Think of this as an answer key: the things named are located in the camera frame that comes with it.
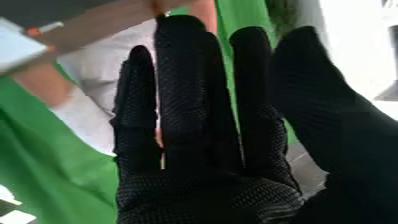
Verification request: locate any person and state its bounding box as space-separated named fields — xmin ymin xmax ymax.
xmin=10 ymin=0 xmax=219 ymax=158

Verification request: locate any white sheet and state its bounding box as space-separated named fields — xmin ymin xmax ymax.
xmin=0 ymin=17 xmax=51 ymax=75

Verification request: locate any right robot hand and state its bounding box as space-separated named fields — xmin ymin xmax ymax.
xmin=109 ymin=14 xmax=398 ymax=224

